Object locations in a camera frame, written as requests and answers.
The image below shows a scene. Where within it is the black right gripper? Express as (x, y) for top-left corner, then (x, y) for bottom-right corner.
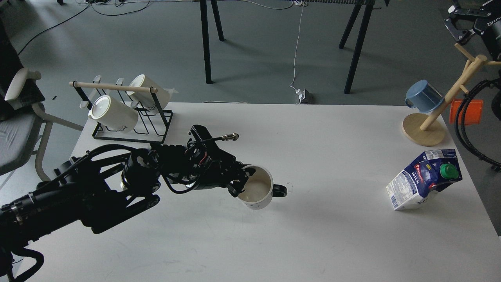
(443, 4), (501, 61)

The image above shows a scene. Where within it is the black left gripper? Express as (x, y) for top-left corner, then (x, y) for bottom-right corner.
(172, 125), (256, 197)

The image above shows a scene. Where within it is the white smiley mug black handle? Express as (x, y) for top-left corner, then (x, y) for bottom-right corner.
(237, 164), (288, 210)

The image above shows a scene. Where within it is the blue white milk carton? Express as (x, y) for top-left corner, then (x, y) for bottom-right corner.
(386, 149), (462, 211)

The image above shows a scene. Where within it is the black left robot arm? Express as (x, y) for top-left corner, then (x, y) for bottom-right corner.
(0, 125), (256, 282)

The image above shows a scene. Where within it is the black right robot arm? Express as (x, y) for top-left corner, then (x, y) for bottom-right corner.
(444, 0), (501, 172)

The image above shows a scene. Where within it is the blue mug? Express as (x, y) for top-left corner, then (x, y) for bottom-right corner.
(404, 79), (445, 114)

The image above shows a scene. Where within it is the orange mug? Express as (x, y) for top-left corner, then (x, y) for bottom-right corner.
(449, 99), (483, 125)

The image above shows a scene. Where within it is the black table leg right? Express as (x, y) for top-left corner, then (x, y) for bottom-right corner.
(339, 0), (375, 95)

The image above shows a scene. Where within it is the black table leg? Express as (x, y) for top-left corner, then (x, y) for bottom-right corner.
(199, 0), (225, 84)
(339, 0), (375, 95)

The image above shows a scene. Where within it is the wooden mug tree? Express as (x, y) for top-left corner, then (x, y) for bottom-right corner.
(402, 43), (501, 146)

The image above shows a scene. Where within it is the white power strip on floor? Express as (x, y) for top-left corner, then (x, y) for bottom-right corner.
(296, 89), (314, 104)

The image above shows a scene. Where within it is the white mug rear on rack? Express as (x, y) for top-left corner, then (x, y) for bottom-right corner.
(127, 74), (178, 114)

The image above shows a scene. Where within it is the white mug on rack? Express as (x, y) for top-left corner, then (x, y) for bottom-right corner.
(127, 74), (178, 114)
(88, 95), (139, 133)

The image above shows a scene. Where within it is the white mug front on rack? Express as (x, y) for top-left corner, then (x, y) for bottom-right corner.
(88, 95), (139, 133)

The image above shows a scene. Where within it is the black table leg left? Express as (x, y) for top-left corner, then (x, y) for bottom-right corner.
(199, 0), (225, 84)

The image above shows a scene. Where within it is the white cable on floor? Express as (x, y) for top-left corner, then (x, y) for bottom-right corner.
(289, 0), (310, 91)

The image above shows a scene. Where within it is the black wire mug rack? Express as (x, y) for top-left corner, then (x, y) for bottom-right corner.
(69, 79), (173, 143)

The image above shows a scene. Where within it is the black cable on floor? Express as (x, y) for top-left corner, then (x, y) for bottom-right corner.
(18, 0), (151, 54)

